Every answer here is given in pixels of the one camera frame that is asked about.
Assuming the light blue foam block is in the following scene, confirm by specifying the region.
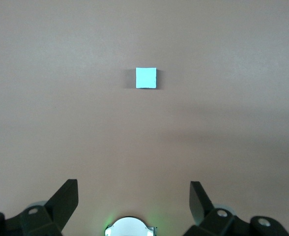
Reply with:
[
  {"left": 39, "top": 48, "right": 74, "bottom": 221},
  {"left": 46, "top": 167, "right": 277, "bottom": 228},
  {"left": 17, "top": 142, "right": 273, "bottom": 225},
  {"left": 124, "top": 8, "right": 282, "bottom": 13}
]
[{"left": 135, "top": 66, "right": 158, "bottom": 89}]

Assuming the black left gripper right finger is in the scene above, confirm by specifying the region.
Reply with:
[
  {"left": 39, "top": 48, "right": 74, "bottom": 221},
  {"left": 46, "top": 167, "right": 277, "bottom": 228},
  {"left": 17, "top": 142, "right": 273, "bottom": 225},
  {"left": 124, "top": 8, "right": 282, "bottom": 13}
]
[{"left": 183, "top": 181, "right": 289, "bottom": 236}]

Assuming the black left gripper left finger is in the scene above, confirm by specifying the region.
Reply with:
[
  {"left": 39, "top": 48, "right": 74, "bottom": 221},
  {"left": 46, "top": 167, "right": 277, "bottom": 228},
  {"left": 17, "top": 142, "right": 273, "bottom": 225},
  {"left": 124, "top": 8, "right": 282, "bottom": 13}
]
[{"left": 0, "top": 179, "right": 80, "bottom": 236}]

